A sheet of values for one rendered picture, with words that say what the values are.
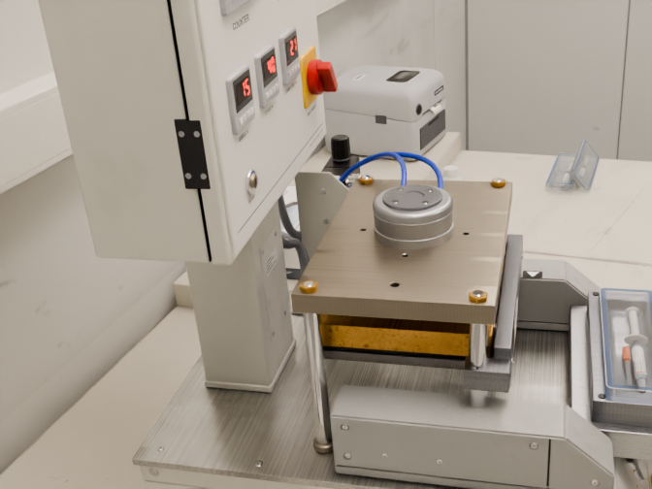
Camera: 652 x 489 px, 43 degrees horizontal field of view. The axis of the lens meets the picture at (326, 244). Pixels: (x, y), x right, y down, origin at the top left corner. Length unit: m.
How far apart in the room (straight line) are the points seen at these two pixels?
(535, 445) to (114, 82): 0.46
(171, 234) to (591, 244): 1.04
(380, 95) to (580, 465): 1.23
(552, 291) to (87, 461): 0.64
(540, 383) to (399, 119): 1.03
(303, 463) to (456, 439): 0.16
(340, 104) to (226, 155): 1.23
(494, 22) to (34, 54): 2.42
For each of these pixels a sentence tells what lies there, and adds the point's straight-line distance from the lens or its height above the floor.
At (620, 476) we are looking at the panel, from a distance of 0.86.
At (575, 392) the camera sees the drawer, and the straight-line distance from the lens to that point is 0.86.
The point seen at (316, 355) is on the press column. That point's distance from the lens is 0.78.
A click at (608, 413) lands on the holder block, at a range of 0.82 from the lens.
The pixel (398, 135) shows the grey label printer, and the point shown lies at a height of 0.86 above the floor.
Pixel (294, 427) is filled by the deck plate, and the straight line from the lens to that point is 0.88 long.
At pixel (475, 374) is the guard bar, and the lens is 0.75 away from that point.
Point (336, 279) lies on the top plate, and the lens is 0.76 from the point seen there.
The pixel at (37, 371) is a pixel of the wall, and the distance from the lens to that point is 1.26.
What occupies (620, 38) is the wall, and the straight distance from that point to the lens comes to 3.34.
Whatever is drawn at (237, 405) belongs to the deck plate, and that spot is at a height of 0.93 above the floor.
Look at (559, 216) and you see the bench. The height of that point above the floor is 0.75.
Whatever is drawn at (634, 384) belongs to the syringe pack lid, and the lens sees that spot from 0.82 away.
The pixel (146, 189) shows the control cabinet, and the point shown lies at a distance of 0.71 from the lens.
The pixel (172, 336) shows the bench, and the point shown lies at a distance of 1.41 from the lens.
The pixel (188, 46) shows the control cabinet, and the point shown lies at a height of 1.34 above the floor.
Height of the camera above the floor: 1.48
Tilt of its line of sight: 26 degrees down
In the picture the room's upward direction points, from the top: 5 degrees counter-clockwise
